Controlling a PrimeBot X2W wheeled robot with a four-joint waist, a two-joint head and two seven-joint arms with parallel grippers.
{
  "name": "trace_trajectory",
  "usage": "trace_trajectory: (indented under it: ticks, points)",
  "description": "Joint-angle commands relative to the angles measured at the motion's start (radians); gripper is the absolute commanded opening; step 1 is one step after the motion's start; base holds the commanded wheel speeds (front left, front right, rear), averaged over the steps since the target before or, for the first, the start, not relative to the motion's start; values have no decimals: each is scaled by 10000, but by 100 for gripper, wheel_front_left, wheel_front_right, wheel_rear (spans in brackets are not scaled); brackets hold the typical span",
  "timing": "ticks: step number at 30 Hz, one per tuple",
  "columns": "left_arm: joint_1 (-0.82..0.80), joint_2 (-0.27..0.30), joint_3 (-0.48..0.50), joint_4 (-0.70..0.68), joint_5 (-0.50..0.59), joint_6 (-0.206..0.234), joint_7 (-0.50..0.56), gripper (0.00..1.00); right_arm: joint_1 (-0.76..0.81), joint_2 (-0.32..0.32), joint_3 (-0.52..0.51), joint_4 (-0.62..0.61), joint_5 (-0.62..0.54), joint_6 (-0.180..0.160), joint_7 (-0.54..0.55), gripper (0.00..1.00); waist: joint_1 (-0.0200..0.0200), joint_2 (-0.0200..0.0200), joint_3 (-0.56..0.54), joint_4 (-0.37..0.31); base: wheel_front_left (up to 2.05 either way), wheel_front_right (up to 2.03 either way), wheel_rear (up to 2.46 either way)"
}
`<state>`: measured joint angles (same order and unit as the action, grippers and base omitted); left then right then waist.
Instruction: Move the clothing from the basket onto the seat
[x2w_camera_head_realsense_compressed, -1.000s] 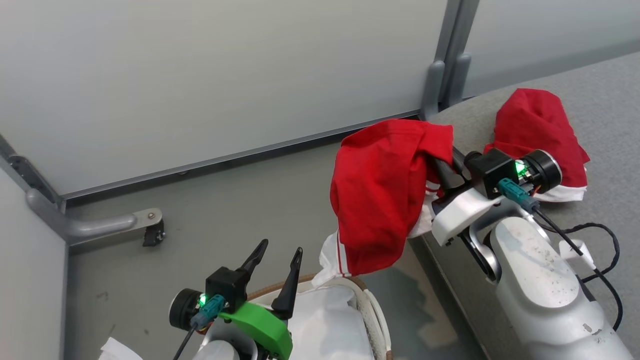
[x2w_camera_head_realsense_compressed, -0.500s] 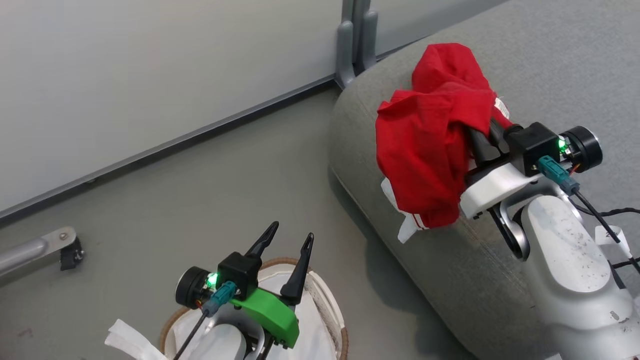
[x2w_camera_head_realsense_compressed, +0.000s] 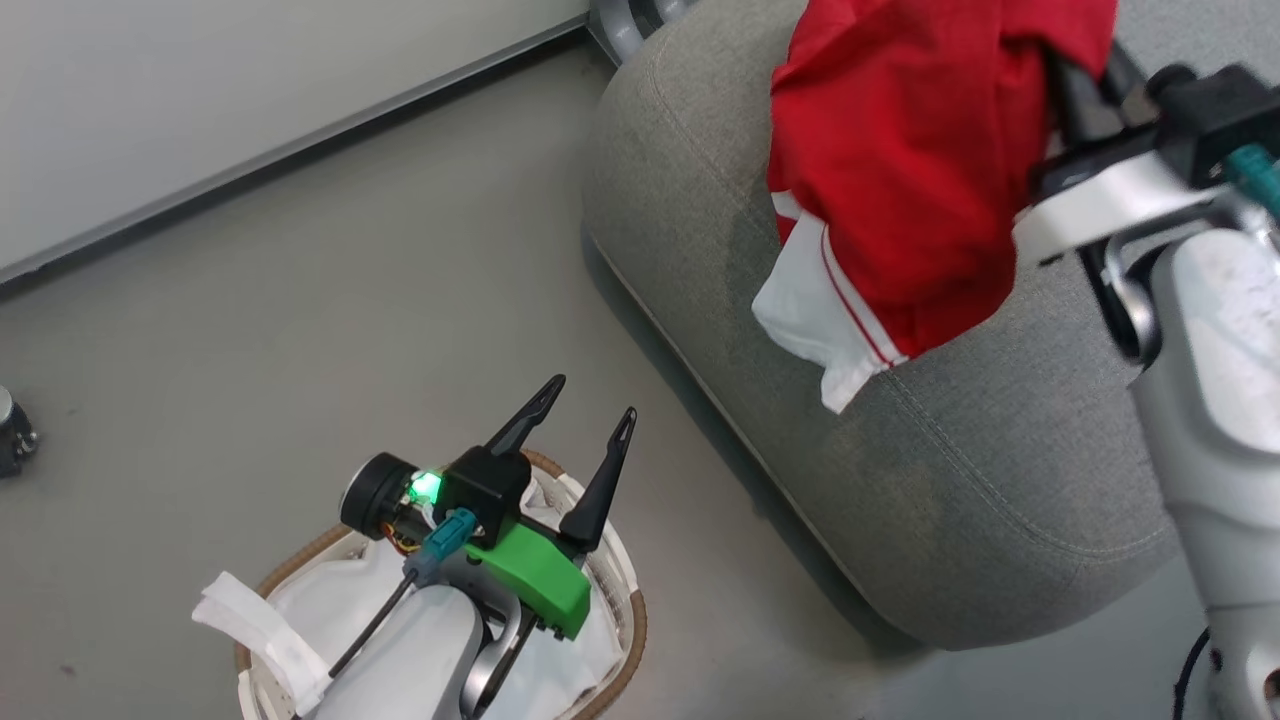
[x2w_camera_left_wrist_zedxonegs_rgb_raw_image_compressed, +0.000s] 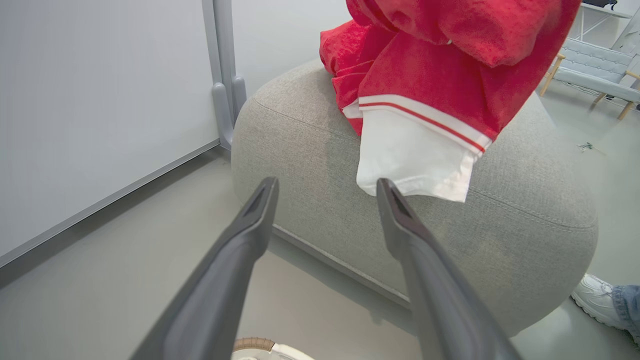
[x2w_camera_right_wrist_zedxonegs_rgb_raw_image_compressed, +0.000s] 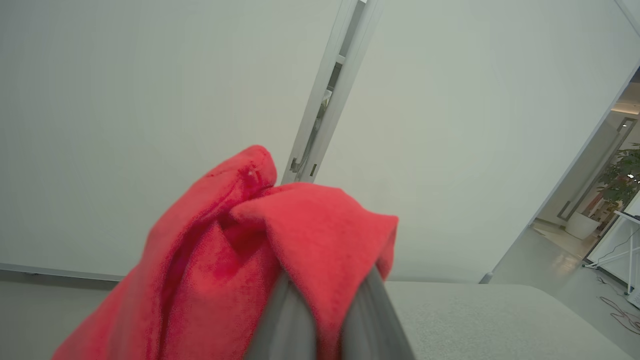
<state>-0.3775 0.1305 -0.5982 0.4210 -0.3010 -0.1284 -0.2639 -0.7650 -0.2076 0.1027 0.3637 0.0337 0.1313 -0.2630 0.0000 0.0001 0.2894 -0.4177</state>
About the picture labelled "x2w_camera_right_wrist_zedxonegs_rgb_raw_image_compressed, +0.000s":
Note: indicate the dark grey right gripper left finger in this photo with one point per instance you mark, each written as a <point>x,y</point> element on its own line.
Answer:
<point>285,325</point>

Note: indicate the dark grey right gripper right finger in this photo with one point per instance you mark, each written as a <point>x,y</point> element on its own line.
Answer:
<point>372,320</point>

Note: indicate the red and white garment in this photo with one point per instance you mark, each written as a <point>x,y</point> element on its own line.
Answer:
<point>225,260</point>

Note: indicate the grey fabric sofa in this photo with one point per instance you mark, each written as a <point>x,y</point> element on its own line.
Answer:
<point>500,320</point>

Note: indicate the white plant pot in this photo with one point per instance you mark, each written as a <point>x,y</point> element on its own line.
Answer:
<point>581,226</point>

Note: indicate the white stand with legs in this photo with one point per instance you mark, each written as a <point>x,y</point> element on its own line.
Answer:
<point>620,245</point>

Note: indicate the green potted plant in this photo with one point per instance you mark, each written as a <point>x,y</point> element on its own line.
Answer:
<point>622,175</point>

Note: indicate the grey partition bottom rail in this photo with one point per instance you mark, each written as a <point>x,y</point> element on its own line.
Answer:
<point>60,272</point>

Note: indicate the grey double partition post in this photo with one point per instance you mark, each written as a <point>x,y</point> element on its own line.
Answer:
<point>330,85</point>

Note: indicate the grey partition edge frame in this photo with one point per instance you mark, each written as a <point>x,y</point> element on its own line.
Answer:
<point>565,170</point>

